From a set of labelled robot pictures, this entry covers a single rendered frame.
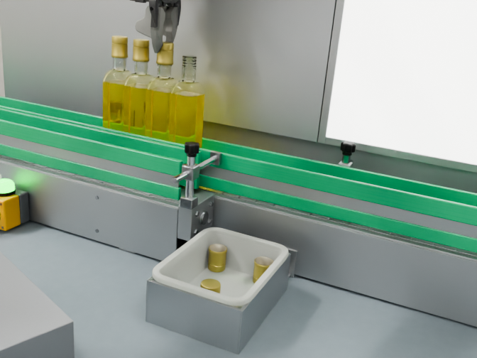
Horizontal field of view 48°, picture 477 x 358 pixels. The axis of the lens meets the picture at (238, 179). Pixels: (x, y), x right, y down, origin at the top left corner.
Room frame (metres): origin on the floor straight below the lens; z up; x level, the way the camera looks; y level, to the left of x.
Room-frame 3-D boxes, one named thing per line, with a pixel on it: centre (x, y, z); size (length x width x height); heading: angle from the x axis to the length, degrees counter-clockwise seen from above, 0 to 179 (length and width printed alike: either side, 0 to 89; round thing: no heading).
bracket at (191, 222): (0.98, 0.07, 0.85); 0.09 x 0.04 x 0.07; 157
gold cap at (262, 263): (0.88, -0.06, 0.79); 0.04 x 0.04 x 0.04
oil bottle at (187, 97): (1.12, 0.12, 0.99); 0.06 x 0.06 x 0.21; 66
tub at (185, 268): (0.83, 0.01, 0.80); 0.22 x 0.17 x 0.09; 157
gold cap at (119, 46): (1.19, 0.28, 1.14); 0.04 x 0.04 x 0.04
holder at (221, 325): (0.85, 0.00, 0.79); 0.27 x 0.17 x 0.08; 157
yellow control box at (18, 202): (1.07, 0.50, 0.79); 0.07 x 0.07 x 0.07; 67
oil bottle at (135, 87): (1.16, 0.23, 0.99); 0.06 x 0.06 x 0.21; 68
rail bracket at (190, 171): (0.96, 0.08, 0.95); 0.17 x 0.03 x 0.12; 157
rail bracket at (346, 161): (1.06, -0.22, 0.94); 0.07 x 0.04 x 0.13; 157
